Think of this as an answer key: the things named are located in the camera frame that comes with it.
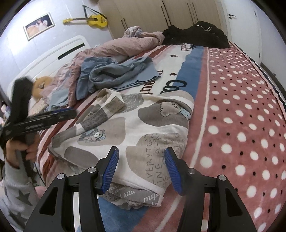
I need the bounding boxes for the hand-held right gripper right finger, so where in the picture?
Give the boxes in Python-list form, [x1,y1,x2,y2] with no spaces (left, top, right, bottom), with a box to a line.
[164,147,262,232]

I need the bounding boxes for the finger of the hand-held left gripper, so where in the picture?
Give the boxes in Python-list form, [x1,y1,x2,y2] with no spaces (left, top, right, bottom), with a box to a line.
[22,107,77,131]

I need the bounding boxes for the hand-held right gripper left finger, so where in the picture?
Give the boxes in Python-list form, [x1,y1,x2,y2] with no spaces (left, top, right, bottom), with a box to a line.
[23,146,120,232]

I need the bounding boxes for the bear print pants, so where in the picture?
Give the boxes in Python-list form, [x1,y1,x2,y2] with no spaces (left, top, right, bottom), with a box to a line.
[48,88,195,210]

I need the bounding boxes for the person's left forearm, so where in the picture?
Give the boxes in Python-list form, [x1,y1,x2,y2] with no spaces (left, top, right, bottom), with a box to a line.
[0,159,43,230]

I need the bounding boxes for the person's left hand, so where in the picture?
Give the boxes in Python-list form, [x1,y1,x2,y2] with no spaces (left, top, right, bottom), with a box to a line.
[4,139,38,167]

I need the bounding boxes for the tan plush toy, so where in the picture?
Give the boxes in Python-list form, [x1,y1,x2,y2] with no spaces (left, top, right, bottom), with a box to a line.
[31,76,54,99]

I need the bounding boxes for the white bed headboard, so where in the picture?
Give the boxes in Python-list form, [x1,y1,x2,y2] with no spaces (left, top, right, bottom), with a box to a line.
[7,35,92,90]

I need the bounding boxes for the framed photo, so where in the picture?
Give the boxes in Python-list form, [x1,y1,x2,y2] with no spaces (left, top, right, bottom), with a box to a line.
[23,13,55,41]

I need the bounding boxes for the striped polka dot blanket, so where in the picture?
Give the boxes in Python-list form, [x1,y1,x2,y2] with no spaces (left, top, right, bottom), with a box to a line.
[29,41,286,232]

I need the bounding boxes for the pink quilt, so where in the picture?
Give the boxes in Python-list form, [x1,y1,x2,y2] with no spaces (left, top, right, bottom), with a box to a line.
[45,26,166,107]

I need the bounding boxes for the blue cloth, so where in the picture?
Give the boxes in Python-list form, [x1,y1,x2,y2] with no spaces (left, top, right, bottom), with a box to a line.
[48,56,161,110]

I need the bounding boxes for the yellow guitar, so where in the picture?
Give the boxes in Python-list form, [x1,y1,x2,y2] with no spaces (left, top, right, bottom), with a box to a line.
[63,14,108,28]

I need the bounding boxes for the wooden wardrobe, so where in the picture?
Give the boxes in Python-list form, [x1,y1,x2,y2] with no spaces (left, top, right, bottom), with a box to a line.
[98,0,226,41]

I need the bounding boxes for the black clothes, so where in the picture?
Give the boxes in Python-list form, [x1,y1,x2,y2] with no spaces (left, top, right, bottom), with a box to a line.
[162,21,230,48]

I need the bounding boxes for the white door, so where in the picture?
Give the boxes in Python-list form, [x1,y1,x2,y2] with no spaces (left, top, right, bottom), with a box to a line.
[220,0,262,65]

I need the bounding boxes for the black cable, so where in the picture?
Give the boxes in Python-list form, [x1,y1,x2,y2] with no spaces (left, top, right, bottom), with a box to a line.
[31,162,46,185]

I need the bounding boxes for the black guitar strap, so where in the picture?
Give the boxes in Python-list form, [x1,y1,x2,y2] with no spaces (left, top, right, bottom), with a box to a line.
[82,5,106,19]

